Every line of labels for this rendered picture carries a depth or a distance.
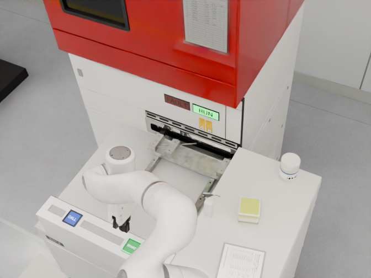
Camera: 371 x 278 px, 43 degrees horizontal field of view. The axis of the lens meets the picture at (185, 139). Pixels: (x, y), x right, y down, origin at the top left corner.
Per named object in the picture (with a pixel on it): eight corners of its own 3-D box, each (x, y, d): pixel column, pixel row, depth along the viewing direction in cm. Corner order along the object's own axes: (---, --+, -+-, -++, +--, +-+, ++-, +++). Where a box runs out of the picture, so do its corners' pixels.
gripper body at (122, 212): (121, 176, 147) (122, 201, 154) (101, 196, 140) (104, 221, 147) (141, 185, 144) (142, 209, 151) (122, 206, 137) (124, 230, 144)
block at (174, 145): (173, 142, 205) (173, 138, 202) (180, 145, 204) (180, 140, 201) (164, 155, 200) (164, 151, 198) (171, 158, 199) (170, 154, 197)
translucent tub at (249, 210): (239, 206, 172) (239, 195, 167) (259, 208, 171) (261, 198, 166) (237, 223, 168) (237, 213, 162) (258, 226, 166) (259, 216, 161)
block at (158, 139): (158, 136, 207) (157, 132, 205) (164, 139, 206) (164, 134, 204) (148, 149, 203) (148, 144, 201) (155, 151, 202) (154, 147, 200)
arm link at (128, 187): (120, 233, 111) (83, 194, 137) (178, 209, 117) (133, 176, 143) (111, 199, 108) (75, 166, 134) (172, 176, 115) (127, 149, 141)
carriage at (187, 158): (157, 140, 210) (156, 135, 208) (231, 169, 197) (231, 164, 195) (148, 153, 206) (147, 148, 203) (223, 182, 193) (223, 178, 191)
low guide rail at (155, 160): (166, 144, 212) (165, 140, 210) (170, 146, 211) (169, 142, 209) (103, 233, 185) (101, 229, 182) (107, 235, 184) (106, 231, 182)
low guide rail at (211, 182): (220, 165, 203) (220, 161, 200) (224, 167, 202) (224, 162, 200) (162, 262, 175) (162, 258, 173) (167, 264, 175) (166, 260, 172)
